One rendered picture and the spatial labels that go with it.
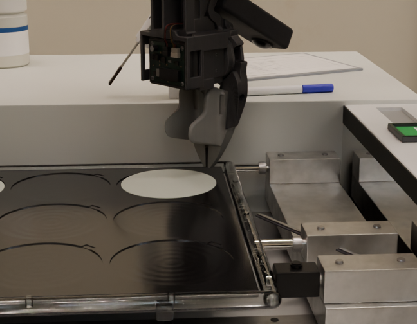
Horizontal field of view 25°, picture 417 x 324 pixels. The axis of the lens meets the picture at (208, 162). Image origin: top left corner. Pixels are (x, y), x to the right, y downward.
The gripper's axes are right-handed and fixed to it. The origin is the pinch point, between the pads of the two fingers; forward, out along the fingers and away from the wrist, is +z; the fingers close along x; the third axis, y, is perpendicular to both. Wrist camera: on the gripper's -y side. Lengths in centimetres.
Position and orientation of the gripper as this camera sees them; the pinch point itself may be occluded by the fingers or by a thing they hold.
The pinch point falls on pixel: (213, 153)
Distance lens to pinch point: 102.0
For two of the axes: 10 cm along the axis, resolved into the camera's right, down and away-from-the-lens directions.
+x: 7.0, 1.9, -6.8
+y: -7.1, 1.9, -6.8
